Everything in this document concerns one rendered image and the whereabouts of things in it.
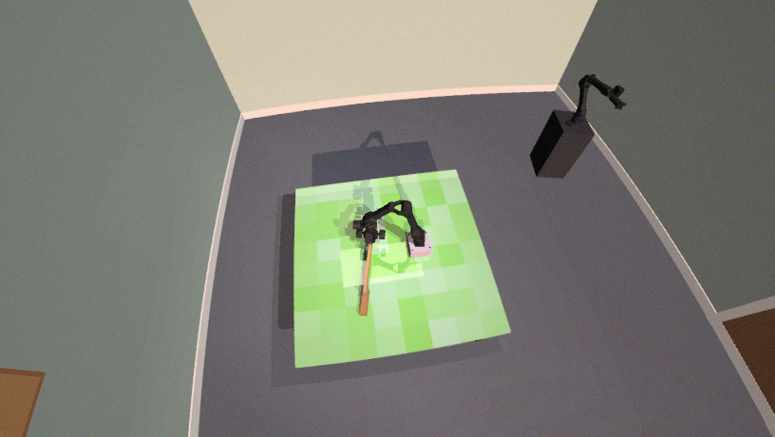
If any long brown wooden rail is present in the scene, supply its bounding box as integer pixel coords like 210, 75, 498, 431
363, 244, 372, 295

